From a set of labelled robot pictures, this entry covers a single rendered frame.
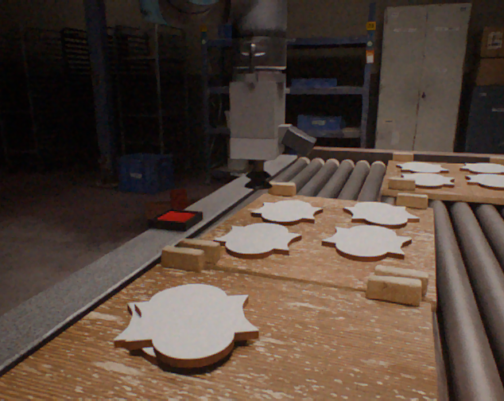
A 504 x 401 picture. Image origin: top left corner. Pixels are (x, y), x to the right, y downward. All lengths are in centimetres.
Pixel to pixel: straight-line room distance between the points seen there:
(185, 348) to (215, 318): 5
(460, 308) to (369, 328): 15
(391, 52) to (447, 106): 80
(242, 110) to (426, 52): 454
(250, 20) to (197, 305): 36
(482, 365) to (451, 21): 477
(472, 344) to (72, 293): 47
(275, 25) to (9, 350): 48
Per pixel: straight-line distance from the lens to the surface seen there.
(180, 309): 47
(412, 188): 107
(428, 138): 514
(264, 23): 61
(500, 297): 64
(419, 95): 509
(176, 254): 59
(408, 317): 51
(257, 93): 61
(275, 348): 44
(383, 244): 68
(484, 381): 48
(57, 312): 59
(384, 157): 154
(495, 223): 96
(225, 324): 44
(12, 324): 58
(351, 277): 59
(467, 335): 54
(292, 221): 77
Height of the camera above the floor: 118
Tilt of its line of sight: 15 degrees down
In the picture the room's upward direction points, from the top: straight up
